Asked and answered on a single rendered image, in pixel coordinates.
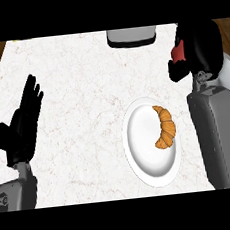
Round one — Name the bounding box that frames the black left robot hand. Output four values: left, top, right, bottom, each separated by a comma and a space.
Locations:
0, 72, 52, 168

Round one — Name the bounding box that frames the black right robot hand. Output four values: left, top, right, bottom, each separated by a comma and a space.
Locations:
163, 19, 227, 86

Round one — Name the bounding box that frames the red bell pepper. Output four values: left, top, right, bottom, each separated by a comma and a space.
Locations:
168, 38, 187, 64

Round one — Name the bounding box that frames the white plate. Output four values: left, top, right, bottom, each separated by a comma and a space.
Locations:
118, 93, 187, 191

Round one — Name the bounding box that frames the grey and black appliance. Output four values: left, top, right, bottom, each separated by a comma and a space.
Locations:
105, 25, 158, 50

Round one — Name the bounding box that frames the orange croissant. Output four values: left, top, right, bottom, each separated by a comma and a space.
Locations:
150, 103, 179, 151

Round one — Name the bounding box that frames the yellow object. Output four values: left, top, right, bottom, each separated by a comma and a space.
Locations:
12, 37, 34, 43

